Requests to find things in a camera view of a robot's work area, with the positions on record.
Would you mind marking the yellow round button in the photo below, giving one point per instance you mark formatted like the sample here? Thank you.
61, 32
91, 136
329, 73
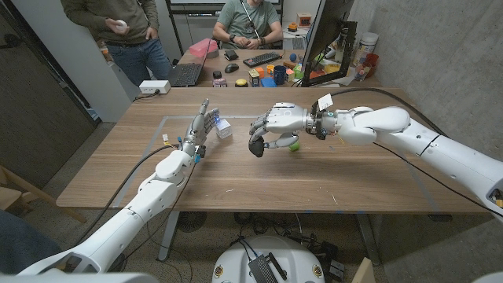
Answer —
241, 83

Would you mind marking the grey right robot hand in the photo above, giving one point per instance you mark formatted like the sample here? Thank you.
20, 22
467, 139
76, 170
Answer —
287, 118

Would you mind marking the grey metal table leg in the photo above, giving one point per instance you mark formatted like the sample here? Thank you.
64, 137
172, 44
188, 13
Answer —
169, 236
369, 239

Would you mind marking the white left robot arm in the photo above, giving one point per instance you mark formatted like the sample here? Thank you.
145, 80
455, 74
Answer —
153, 196

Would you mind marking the red cup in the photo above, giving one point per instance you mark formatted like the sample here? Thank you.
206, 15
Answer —
371, 61

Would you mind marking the purple small box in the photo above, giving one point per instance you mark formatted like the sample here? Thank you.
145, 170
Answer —
219, 82

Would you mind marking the black computer mouse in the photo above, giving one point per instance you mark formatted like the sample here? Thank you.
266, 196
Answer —
231, 68

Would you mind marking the standing person olive sweater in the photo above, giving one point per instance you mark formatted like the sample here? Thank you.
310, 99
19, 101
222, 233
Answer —
137, 47

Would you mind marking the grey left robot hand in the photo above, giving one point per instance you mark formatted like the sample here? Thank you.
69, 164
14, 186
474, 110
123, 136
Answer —
198, 131

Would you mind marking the white cube block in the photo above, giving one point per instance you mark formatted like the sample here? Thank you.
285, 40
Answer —
224, 129

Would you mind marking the person leg in jeans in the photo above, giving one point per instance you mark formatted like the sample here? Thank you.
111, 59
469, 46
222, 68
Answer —
19, 243

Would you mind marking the orange toy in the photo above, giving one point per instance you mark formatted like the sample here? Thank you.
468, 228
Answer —
292, 26

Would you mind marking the pink plastic box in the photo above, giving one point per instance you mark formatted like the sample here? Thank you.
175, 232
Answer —
202, 48

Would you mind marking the orange block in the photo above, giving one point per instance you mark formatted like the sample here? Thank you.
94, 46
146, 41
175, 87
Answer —
259, 72

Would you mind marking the seated person green shirt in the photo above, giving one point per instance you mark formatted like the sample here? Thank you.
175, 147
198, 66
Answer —
243, 19

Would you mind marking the cardboard piece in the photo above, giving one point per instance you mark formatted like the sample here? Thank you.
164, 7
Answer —
362, 272

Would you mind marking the small white ball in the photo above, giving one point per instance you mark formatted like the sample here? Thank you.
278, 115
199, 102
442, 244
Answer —
121, 25

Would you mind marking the black box on torso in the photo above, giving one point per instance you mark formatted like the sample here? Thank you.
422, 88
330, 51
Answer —
261, 271

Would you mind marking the flat blue box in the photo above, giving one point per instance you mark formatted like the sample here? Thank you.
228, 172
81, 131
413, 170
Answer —
268, 82

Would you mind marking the black computer monitor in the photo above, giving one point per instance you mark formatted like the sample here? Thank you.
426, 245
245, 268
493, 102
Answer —
326, 27

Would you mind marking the small black cylinder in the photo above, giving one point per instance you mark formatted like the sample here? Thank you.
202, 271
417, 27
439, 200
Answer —
217, 74

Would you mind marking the small blue ball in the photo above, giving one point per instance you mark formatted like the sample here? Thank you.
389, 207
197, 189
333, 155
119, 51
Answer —
293, 57

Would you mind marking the black open laptop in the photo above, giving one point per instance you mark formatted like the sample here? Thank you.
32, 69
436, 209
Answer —
186, 74

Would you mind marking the wooden back desk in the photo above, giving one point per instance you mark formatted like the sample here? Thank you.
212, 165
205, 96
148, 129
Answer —
218, 65

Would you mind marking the white tag on left wrist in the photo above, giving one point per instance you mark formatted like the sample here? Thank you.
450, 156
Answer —
165, 137

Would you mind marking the wooden chair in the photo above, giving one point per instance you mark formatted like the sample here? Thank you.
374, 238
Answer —
23, 188

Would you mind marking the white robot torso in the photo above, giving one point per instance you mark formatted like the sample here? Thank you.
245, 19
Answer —
236, 259

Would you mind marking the round black floor fan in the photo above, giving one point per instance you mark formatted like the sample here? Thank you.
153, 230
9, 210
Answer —
191, 221

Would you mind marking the white tag on wrist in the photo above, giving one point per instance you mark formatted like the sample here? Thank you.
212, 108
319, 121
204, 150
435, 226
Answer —
165, 137
325, 101

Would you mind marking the white plastic jar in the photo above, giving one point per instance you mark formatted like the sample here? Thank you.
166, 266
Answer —
367, 45

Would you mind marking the white power strip box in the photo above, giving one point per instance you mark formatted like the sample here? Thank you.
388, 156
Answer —
154, 86

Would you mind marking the small wooden box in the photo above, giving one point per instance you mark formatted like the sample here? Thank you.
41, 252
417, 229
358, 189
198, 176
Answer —
303, 19

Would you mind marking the dark blue mug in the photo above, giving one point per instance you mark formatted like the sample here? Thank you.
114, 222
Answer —
279, 74

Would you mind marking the white tag on right wrist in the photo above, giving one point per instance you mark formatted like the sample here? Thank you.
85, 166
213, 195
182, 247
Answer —
325, 101

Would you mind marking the black keyboard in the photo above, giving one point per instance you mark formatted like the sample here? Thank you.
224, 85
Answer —
262, 59

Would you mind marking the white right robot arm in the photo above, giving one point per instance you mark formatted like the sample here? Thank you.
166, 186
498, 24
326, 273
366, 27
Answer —
393, 126

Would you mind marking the colourful printed cube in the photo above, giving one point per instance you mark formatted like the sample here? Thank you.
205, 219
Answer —
254, 78

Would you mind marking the black phone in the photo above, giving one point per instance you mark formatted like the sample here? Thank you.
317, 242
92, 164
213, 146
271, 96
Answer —
231, 55

